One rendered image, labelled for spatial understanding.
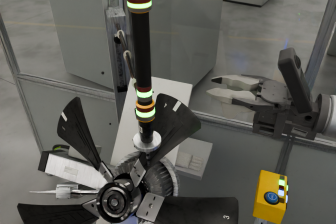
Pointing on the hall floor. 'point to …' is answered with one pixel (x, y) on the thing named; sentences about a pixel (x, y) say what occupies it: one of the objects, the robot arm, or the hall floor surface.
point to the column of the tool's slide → (120, 97)
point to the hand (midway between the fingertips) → (215, 83)
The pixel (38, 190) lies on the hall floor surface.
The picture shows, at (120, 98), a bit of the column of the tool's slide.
